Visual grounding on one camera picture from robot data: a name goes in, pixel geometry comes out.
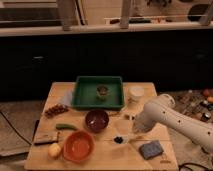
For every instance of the bunch of brown grapes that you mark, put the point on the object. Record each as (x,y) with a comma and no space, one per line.
(55,110)

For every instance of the orange bowl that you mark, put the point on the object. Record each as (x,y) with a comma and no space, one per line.
(78,146)

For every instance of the blue sponge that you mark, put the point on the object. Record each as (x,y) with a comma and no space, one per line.
(151,150)

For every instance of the green chili pepper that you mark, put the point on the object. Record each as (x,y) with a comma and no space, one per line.
(65,126)

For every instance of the small green cup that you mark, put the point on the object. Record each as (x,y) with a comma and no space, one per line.
(102,92)

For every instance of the purple bowl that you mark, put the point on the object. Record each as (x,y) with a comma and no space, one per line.
(96,120)

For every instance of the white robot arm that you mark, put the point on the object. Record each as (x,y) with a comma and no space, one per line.
(161,110)

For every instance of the clear plastic bag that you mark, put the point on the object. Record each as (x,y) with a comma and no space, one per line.
(66,99)

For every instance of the green plastic tray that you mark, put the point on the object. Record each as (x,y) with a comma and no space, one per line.
(85,93)

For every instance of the silver fork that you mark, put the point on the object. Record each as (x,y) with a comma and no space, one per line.
(129,117)

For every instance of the white plastic container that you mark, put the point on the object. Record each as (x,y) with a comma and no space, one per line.
(135,94)

